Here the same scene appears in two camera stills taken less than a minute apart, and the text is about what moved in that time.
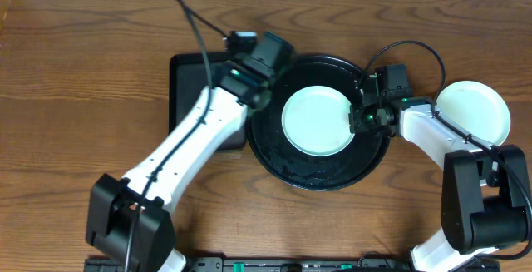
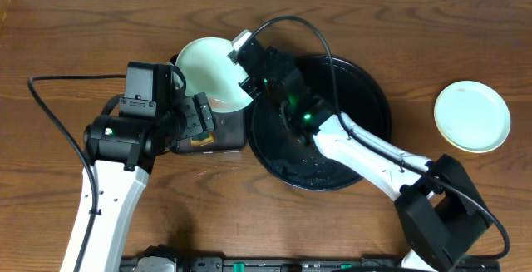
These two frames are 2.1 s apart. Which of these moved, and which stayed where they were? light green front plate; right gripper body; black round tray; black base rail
Moved: light green front plate; right gripper body
Stayed: black base rail; black round tray
